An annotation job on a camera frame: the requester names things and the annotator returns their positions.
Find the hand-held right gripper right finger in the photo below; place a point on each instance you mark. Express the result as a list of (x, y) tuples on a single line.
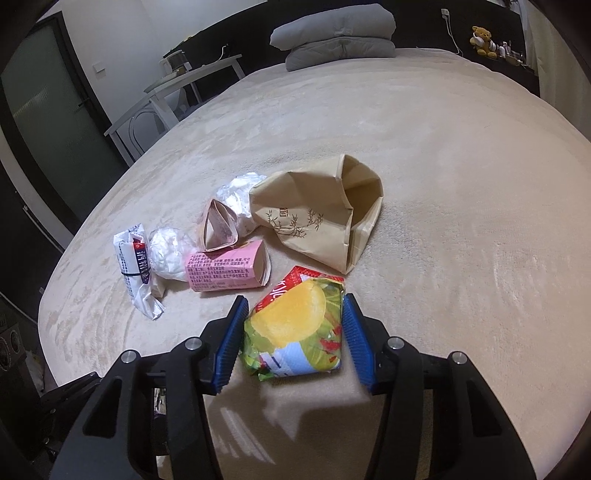
[(358, 350)]

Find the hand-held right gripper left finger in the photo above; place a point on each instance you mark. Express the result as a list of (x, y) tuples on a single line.
[(228, 346)]

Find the yellow green chip bag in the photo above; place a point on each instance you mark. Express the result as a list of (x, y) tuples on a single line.
[(295, 323)]

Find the white tissue ball plastic bag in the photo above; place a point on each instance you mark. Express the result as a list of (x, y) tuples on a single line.
[(168, 251)]

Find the pink paper packet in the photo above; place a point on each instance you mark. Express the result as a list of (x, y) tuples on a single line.
[(221, 230)]

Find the pink carton box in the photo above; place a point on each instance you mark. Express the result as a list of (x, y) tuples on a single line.
[(221, 267)]

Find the white blue printed wrapper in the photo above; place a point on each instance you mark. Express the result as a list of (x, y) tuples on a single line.
[(131, 272)]

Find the brown paper bag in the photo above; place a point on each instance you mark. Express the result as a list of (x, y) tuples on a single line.
[(300, 207)]

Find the crumpled white plastic bag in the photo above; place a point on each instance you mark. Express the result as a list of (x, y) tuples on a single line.
[(238, 191)]

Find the black speaker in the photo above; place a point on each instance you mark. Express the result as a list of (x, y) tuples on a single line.
[(7, 350)]

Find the white chair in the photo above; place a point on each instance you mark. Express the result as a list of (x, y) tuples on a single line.
[(159, 108)]

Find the white table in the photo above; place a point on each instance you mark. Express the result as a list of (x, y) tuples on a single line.
[(194, 76)]

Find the steel pot appliance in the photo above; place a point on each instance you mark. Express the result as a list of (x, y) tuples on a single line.
[(175, 62)]

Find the grey pillow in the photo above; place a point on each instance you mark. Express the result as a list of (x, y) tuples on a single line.
[(332, 23), (341, 55)]

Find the frosted glass door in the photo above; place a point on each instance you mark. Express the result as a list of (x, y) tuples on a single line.
[(46, 92)]

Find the black headboard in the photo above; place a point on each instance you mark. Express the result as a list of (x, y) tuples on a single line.
[(240, 32)]

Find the brown teddy bear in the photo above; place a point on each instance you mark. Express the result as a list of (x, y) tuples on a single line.
[(482, 41)]

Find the small bottles cluster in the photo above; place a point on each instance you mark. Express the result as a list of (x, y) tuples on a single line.
[(510, 53)]

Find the beige curtain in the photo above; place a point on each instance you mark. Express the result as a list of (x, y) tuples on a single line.
[(563, 69)]

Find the white light switch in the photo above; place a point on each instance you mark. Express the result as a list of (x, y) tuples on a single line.
[(99, 69)]

